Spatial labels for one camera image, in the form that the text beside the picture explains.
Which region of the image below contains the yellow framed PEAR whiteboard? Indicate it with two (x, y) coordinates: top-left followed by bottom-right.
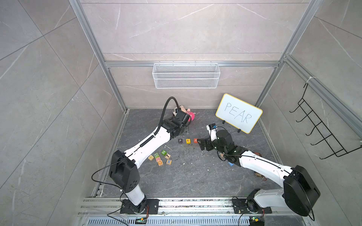
(216, 93), (263, 134)

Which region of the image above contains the black wall hook rack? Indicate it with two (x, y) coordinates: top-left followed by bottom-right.
(289, 83), (362, 160)

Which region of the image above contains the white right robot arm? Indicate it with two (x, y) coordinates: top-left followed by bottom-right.
(197, 123), (321, 220)

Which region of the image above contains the white wire mesh basket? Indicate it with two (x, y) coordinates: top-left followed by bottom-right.
(152, 63), (221, 89)

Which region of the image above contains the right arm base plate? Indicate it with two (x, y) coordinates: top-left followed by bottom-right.
(231, 197), (272, 214)

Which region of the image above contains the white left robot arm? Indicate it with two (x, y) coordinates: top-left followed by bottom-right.
(109, 108), (191, 212)

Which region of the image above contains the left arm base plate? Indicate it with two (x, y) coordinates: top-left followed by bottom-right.
(120, 198), (160, 214)

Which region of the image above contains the plaid plush dog toy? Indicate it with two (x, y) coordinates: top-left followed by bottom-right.
(253, 152), (268, 181)

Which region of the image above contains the pink cartoon boy plush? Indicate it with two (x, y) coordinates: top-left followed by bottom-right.
(173, 105), (195, 121)

